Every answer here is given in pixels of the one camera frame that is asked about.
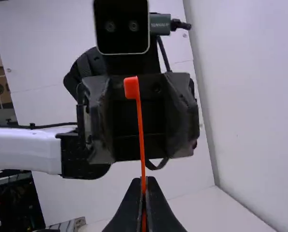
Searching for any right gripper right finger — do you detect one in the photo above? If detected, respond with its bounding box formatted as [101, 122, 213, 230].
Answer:
[146, 176, 188, 232]

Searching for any orange cable tie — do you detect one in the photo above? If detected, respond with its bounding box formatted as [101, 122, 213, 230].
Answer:
[123, 75, 148, 232]

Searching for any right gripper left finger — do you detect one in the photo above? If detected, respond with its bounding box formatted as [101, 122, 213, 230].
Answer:
[102, 177, 143, 232]

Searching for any black cable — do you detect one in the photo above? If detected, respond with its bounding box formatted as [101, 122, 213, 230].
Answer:
[149, 13, 192, 73]

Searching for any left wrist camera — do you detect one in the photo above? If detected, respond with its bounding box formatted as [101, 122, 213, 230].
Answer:
[93, 0, 151, 56]

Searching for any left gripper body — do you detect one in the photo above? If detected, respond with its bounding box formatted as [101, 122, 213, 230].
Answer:
[76, 40, 200, 165]

